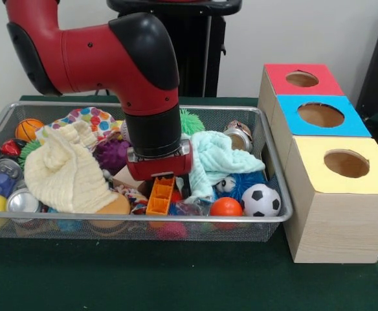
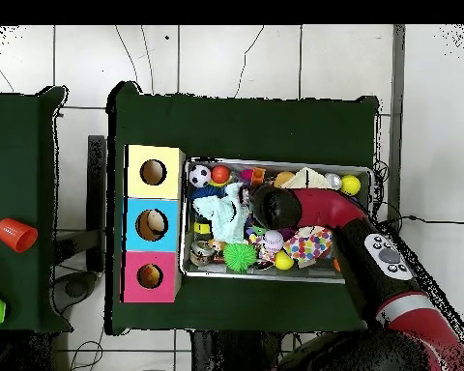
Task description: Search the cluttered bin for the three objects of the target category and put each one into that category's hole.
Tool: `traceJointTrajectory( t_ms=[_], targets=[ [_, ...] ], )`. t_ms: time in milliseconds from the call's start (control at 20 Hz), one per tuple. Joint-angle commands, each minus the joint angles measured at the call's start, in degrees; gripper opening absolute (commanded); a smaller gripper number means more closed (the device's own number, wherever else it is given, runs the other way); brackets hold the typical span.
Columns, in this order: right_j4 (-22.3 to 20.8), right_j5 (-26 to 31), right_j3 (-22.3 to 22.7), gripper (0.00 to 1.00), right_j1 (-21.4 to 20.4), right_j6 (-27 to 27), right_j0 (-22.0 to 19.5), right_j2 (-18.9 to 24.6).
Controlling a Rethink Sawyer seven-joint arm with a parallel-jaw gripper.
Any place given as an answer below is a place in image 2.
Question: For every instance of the light blue muslin cloth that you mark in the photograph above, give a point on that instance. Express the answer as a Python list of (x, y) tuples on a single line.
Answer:
[(224, 216)]

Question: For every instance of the yellow plush duck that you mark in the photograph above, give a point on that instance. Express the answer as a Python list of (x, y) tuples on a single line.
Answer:
[(150, 275)]

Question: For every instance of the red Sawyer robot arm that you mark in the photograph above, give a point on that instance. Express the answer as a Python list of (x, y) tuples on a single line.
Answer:
[(324, 205)]

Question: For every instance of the wooden box with three holes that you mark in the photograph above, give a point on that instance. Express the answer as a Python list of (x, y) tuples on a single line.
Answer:
[(166, 185)]

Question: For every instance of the shallow mesh bin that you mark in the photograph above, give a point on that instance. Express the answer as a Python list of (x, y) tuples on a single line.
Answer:
[(255, 275)]

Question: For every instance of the red ball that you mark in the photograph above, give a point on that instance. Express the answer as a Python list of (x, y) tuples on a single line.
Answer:
[(220, 174)]

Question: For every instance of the orange toy building block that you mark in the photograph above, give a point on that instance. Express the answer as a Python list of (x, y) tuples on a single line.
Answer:
[(258, 174)]

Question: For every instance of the small soccer ball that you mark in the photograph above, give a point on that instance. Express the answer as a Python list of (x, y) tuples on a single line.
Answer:
[(200, 176)]

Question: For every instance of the large green spiky ball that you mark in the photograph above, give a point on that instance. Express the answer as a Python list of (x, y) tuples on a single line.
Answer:
[(239, 257)]

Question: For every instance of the white toy baseball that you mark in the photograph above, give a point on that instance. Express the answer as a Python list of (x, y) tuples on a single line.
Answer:
[(273, 241)]

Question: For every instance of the crushed metal can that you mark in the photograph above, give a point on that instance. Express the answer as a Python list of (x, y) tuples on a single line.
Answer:
[(201, 251)]

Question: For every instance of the dark green tablecloth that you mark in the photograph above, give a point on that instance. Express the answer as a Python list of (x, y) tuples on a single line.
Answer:
[(236, 127), (23, 290)]

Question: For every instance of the cream muslin cloth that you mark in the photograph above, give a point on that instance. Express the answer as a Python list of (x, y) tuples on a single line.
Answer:
[(309, 179)]

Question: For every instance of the polka dot cloth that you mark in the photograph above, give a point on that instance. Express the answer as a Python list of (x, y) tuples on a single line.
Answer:
[(307, 245)]

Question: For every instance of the yellow ball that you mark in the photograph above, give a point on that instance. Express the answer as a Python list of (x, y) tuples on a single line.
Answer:
[(350, 184)]

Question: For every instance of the orange plastic cup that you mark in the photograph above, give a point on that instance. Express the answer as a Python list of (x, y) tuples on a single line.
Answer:
[(15, 235)]

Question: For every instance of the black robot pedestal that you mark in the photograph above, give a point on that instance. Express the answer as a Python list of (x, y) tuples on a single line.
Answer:
[(236, 351)]

